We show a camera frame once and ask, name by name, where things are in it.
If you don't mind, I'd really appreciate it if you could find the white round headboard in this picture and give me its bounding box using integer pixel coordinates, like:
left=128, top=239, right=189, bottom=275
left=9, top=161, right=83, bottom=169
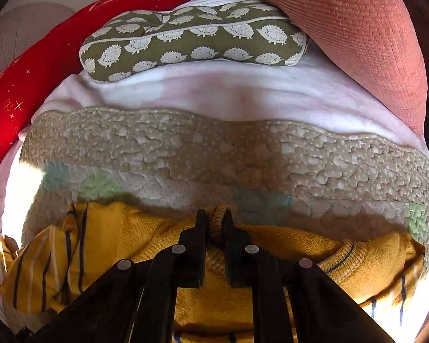
left=0, top=2, right=77, bottom=83

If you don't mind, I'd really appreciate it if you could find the pink corduroy pillow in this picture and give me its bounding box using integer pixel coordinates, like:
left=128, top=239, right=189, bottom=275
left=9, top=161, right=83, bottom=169
left=240, top=0, right=429, bottom=136

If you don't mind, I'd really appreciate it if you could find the long red pillow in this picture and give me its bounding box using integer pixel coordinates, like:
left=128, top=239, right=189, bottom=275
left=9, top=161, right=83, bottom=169
left=0, top=0, right=204, bottom=194

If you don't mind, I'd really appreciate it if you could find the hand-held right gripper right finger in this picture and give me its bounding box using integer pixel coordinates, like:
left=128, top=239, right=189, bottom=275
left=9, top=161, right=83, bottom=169
left=223, top=209, right=397, bottom=343

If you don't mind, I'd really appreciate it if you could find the yellow striped knit sweater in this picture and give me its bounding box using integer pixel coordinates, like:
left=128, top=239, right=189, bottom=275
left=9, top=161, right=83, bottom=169
left=0, top=202, right=426, bottom=343

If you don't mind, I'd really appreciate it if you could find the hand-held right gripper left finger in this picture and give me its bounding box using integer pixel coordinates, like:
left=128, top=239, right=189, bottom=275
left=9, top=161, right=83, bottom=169
left=16, top=209, right=208, bottom=343

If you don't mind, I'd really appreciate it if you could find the quilted heart-pattern bed cover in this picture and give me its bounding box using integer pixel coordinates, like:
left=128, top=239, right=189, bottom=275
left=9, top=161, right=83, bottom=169
left=19, top=106, right=429, bottom=268

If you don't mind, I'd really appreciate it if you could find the green hedgehog-print pillow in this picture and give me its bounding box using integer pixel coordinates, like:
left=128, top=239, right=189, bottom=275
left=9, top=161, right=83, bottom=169
left=79, top=0, right=308, bottom=83

